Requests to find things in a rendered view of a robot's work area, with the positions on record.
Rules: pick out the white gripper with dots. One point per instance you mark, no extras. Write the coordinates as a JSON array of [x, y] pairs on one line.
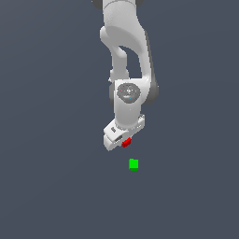
[[115, 134]]

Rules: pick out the red cube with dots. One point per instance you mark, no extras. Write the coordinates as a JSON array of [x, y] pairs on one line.
[[126, 142]]

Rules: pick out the green cube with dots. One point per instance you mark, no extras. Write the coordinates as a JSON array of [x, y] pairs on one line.
[[133, 164]]

